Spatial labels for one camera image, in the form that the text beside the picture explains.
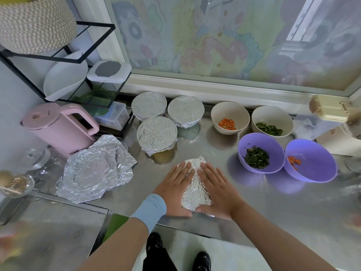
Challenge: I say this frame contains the person's right hand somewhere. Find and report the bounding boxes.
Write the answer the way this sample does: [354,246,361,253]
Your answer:
[196,162,247,221]

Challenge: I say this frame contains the person's left hand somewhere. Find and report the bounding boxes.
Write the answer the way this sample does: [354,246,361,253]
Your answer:
[152,162,195,218]

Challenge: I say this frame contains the foil-covered bowl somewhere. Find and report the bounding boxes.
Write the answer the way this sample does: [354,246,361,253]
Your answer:
[167,96,205,129]
[180,156,214,213]
[131,91,168,121]
[137,116,178,157]

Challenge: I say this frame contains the purple bowl chopped greens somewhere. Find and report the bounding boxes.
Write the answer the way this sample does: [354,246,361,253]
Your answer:
[237,132,286,174]

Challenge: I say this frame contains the stack of aluminium foil sheets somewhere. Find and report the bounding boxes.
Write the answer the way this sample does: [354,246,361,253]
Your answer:
[55,134,138,204]

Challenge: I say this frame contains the white bowl carrot pieces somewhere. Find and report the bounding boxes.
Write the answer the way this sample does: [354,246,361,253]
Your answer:
[211,101,250,136]

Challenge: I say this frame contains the beige bowl with greens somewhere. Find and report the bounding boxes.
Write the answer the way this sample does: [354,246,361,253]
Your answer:
[251,105,294,138]

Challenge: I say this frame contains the purple bowl carrot pieces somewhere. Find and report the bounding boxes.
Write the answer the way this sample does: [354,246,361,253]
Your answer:
[284,138,338,183]

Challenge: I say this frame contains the person's left forearm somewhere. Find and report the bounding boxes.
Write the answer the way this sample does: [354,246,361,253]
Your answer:
[76,217,149,271]

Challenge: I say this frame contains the person's right forearm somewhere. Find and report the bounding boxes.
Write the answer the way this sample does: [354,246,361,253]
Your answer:
[231,200,339,271]

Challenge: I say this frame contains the stainless steel countertop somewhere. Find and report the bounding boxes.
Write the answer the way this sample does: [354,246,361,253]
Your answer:
[0,99,361,271]

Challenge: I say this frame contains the light blue wristband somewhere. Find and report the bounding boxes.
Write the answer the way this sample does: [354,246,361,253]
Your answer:
[130,193,168,234]

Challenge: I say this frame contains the black left shoe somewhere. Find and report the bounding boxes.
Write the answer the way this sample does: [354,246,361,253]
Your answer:
[146,232,164,257]

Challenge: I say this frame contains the black shoe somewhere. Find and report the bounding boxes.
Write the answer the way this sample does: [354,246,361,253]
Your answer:
[146,232,164,257]
[192,251,212,271]

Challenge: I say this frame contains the green floor mat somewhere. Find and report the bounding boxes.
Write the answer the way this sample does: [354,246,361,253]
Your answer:
[102,213,130,243]

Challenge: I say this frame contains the black right shoe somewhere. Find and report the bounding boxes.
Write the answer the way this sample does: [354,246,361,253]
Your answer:
[192,251,212,271]

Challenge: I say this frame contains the black trousers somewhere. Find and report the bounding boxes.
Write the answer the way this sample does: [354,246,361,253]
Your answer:
[142,245,178,271]

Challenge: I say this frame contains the clear plastic box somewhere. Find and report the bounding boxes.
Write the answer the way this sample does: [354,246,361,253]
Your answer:
[90,100,129,131]

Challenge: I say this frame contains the pink electric kettle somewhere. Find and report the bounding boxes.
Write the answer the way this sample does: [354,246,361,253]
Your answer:
[21,102,100,158]

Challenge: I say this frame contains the cream organiser tray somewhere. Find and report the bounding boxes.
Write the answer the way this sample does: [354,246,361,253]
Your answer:
[316,121,361,157]

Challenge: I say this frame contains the clear glass jar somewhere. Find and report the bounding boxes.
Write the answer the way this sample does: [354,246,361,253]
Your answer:
[23,146,52,171]

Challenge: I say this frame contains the white plate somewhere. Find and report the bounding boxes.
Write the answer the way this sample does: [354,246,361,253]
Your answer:
[43,50,89,102]

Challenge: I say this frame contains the window with cartoon film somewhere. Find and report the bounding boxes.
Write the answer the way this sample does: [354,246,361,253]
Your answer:
[73,0,361,113]

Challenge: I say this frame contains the black metal rack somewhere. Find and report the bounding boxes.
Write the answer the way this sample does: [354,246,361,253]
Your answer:
[0,21,132,125]

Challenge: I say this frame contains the woven rope basket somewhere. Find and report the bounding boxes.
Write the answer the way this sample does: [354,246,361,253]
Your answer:
[0,0,77,54]

